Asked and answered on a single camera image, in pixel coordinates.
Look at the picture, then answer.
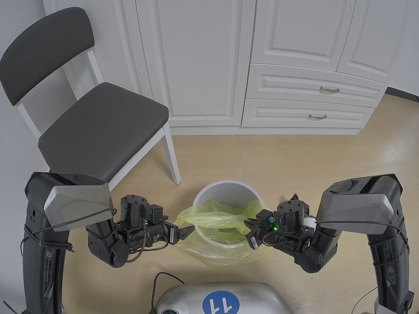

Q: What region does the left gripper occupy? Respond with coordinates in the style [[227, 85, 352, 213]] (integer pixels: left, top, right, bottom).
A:
[[145, 223, 196, 246]]

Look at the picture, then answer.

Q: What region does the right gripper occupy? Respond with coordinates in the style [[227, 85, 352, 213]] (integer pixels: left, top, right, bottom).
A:
[[244, 219, 285, 251]]

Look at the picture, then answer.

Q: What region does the yellow plastic bag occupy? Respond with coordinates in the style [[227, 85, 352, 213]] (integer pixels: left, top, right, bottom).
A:
[[173, 199, 266, 267]]

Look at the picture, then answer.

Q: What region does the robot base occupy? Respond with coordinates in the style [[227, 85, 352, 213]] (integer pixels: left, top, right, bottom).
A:
[[159, 282, 288, 314]]

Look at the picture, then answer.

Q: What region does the white trash bin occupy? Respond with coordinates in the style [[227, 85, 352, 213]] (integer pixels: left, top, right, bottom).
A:
[[192, 179, 262, 249]]

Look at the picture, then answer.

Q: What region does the grey white chair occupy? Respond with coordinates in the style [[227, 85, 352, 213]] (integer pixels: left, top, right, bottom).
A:
[[0, 7, 181, 192]]

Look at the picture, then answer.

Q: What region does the white wardrobe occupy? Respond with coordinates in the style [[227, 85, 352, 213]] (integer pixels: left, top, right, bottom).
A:
[[40, 0, 419, 137]]

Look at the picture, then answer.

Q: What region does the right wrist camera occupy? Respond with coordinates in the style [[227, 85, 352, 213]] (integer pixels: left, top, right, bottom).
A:
[[256, 209, 275, 233]]

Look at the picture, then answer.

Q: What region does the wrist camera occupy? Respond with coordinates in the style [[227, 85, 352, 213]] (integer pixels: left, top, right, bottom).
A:
[[256, 209, 275, 233], [149, 204, 164, 223]]

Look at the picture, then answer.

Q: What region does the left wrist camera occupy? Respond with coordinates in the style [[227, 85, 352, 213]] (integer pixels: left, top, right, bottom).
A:
[[149, 204, 164, 223]]

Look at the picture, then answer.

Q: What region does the black cable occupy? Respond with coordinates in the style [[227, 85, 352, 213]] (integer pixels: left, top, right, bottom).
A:
[[20, 208, 118, 264], [151, 272, 187, 311]]

